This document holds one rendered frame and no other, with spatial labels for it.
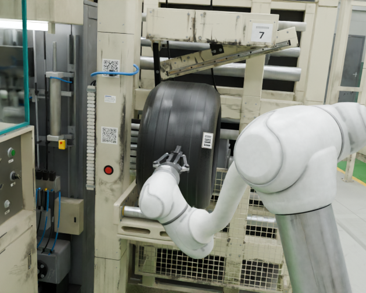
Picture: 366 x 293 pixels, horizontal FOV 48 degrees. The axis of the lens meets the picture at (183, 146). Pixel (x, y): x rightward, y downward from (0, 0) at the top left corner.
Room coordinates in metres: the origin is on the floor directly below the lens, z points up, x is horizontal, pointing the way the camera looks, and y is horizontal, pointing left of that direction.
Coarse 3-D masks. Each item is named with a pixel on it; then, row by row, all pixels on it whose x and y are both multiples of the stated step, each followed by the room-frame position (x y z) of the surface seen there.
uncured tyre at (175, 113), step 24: (168, 96) 1.66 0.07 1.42; (192, 96) 1.66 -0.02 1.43; (216, 96) 1.73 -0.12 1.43; (144, 120) 1.60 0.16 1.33; (168, 120) 1.57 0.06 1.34; (192, 120) 1.56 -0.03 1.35; (216, 120) 1.65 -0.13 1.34; (144, 144) 1.55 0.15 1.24; (168, 144) 1.53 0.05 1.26; (192, 144) 1.52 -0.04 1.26; (216, 144) 1.98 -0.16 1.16; (144, 168) 1.54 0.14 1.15; (192, 168) 1.51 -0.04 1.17; (216, 168) 1.94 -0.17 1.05; (192, 192) 1.53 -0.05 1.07
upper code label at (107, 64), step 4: (104, 60) 1.77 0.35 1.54; (108, 60) 1.77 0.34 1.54; (112, 60) 1.76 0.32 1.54; (116, 60) 1.76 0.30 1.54; (104, 64) 1.77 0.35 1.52; (108, 64) 1.77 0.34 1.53; (112, 64) 1.76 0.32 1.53; (116, 64) 1.76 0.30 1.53; (104, 68) 1.77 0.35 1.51; (108, 68) 1.77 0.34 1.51; (112, 68) 1.76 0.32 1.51; (116, 68) 1.76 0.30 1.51; (104, 76) 1.77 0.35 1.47; (108, 76) 1.77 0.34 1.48; (112, 76) 1.76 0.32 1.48; (116, 76) 1.76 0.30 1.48
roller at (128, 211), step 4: (124, 208) 1.68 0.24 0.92; (128, 208) 1.68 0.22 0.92; (132, 208) 1.68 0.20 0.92; (136, 208) 1.68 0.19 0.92; (124, 212) 1.67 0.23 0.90; (128, 212) 1.67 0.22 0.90; (132, 212) 1.67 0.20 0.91; (136, 212) 1.67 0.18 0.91; (140, 212) 1.67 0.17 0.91; (132, 216) 1.68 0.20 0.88; (136, 216) 1.67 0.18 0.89; (140, 216) 1.67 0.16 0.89; (144, 216) 1.66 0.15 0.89
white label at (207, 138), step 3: (204, 132) 1.54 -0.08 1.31; (204, 135) 1.54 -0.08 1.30; (207, 135) 1.54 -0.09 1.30; (210, 135) 1.55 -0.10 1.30; (204, 138) 1.54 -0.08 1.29; (207, 138) 1.54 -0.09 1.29; (210, 138) 1.54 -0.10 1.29; (204, 141) 1.53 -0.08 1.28; (207, 141) 1.53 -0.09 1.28; (210, 141) 1.54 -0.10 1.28; (204, 144) 1.53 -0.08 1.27; (207, 144) 1.53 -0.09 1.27; (210, 144) 1.53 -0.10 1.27; (204, 147) 1.52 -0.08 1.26; (207, 147) 1.53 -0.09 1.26; (210, 147) 1.53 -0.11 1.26
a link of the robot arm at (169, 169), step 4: (156, 168) 1.27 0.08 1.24; (160, 168) 1.25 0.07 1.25; (164, 168) 1.25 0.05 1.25; (168, 168) 1.26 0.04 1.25; (172, 168) 1.26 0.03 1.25; (156, 172) 1.23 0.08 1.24; (168, 172) 1.23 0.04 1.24; (172, 172) 1.24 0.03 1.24; (176, 172) 1.26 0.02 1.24; (176, 176) 1.24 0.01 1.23; (176, 180) 1.22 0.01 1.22
